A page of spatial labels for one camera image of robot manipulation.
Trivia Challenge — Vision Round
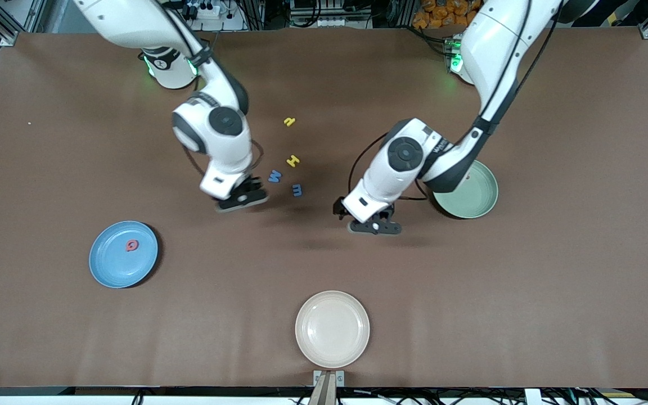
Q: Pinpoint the blue plate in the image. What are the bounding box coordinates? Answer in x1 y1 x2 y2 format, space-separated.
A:
88 220 159 289

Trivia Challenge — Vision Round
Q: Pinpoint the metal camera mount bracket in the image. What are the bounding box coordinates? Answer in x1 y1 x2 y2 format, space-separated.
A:
313 370 345 405

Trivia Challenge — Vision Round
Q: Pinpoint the brown table cover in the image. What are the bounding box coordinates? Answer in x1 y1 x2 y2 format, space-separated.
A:
0 28 648 390

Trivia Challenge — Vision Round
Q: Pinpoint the green plate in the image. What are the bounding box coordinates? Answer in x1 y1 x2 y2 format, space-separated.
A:
432 159 499 219

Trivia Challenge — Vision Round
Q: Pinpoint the orange objects pile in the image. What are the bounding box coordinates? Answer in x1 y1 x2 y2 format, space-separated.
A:
413 0 483 30

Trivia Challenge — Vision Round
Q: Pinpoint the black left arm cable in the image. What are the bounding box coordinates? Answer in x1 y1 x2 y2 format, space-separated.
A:
348 0 561 202

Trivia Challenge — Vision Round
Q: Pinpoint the white power strip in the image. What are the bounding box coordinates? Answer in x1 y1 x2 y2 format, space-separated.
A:
186 2 222 21

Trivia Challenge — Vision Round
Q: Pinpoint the cream plate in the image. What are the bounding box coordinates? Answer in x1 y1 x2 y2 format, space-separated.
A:
295 290 371 370

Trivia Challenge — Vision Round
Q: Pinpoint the background metal rack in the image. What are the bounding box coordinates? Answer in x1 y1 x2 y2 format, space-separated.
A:
287 0 372 29

